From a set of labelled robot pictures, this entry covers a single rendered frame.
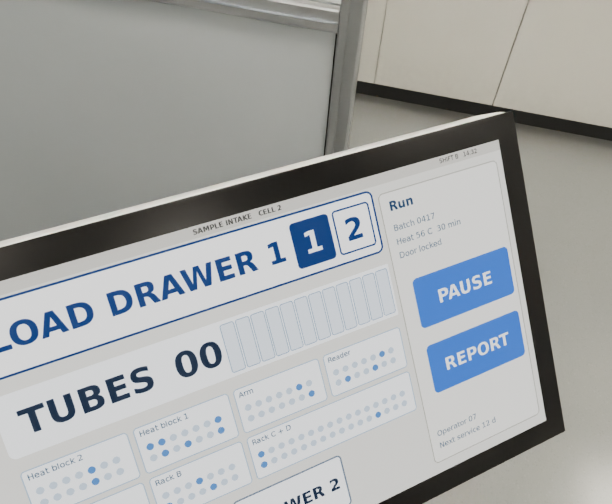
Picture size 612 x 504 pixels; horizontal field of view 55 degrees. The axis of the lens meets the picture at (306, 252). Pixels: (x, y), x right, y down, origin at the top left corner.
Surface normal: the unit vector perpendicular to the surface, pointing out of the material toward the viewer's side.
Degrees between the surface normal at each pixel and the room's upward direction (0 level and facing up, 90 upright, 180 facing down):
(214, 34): 90
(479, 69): 90
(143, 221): 50
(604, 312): 0
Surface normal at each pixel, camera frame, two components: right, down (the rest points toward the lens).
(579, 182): 0.06, -0.66
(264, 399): 0.37, 0.11
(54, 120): -0.24, 0.72
